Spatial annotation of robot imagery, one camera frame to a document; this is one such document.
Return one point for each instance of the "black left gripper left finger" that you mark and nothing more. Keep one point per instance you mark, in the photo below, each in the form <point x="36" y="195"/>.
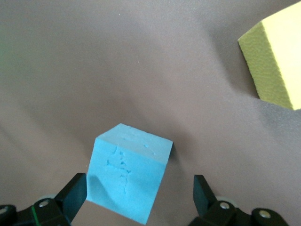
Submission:
<point x="58" y="209"/>

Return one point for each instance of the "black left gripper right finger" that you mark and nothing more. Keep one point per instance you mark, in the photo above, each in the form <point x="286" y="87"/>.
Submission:
<point x="211" y="212"/>

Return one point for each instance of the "blue foam cube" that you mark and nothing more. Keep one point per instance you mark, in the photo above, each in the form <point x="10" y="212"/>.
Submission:
<point x="131" y="179"/>

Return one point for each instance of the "yellow foam cube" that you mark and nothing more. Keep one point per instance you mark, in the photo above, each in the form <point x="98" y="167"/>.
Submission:
<point x="272" y="61"/>

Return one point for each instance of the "brown paper table cover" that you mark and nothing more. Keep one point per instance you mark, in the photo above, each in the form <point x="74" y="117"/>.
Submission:
<point x="70" y="70"/>

